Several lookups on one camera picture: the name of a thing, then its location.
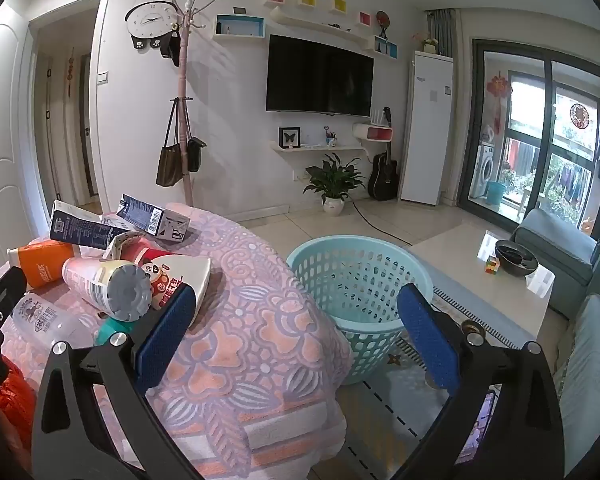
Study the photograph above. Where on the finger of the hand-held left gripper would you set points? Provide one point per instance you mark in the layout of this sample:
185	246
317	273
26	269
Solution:
5	292

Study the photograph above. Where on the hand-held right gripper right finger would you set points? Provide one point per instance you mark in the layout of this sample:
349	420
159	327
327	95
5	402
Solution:
427	342

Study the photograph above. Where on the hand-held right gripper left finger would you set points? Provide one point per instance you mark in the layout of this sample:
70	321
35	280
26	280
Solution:
165	332

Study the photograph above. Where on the clear bottle with teal cap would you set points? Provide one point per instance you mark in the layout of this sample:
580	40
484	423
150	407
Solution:
40	321

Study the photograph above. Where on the teal plastic laundry basket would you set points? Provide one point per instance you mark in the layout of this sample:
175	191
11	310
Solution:
365	360

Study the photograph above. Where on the white and blue milk carton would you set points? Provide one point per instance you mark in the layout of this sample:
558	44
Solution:
145	216
80	230

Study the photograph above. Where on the red and white snack bag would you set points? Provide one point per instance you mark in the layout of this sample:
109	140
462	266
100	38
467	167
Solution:
185	272

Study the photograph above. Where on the patterned floor rug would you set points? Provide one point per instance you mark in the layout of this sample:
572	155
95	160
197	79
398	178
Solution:
395	410

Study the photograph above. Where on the pink bottle with grey cap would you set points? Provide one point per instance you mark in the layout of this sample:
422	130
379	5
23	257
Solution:
90	280

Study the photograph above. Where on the glossy white coffee table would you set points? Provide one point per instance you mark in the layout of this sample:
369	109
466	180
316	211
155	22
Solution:
460	260

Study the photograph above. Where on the colourful puzzle cube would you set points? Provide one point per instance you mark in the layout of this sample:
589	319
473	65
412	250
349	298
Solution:
493	264

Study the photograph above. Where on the black bowl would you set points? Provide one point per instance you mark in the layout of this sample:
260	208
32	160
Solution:
517	265

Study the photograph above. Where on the white panel door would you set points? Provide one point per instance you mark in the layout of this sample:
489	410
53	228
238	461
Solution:
5	160

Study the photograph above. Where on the blue-grey sofa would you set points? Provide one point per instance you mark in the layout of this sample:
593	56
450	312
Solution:
560	255

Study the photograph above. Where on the blue bucket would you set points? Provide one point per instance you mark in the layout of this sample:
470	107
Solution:
495	194

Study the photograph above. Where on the brown handbag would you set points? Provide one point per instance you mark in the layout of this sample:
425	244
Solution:
170	166

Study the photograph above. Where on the black acoustic guitar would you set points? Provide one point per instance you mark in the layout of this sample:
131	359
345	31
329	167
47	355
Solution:
384	180

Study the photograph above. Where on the small black bag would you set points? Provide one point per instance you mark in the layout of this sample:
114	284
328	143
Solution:
195	155

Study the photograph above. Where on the white washing machine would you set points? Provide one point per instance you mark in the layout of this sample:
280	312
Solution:
486	170

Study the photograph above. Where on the potted green plant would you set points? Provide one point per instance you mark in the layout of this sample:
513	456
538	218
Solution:
332	180

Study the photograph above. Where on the red and white shelf box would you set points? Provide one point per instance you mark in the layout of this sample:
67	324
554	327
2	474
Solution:
375	133

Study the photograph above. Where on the hanging laundry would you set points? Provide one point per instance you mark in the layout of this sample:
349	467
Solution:
575	182

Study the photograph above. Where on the dark-framed sliding glass door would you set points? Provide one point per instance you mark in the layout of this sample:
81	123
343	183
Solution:
477	125

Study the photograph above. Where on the pink coat rack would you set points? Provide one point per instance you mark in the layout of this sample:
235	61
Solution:
182	110

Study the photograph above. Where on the small desk figurine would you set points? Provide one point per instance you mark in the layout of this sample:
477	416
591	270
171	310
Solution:
331	139

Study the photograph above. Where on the white router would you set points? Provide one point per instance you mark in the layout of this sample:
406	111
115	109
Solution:
378	119

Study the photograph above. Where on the framed butterfly picture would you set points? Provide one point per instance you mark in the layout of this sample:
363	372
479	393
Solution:
290	137

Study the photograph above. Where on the red knot ornament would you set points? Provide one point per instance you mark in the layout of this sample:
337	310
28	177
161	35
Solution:
500	90

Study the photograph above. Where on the round red window paper-cut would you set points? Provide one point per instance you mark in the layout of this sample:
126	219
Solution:
578	115

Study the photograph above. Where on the black hanging hat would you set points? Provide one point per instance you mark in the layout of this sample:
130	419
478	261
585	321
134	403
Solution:
171	49

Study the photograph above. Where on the small blue-lined box shelf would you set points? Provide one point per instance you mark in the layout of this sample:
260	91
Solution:
386	49

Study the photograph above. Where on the small flower pot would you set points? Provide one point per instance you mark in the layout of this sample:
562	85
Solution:
429	46

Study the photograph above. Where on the blue-lined white box shelf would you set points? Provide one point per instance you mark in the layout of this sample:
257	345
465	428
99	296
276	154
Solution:
240	35

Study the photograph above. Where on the grey curtain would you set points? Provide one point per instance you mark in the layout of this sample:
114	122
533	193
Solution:
442	32

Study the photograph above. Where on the round red fan ornament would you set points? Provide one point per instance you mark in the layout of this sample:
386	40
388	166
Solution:
384	20

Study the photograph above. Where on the long curved white shelf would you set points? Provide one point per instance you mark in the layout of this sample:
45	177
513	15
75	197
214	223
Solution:
320	26

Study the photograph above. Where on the white wall socket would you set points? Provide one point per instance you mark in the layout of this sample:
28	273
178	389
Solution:
300	175

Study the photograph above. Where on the low white wall shelf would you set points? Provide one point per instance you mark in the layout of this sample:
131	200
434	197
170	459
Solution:
320	148

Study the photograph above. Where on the wall-mounted television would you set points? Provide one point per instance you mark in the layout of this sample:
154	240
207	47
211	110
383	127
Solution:
320	75

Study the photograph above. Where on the panda wall clock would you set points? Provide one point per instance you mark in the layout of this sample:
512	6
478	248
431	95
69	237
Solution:
150	17

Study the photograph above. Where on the yellow cube wall shelf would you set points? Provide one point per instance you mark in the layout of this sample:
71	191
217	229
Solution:
306	0
339	5

